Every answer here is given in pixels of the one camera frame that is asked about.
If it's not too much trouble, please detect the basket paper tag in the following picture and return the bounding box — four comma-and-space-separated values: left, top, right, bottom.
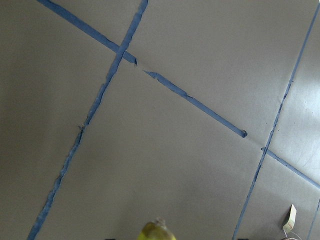
282, 204, 297, 233

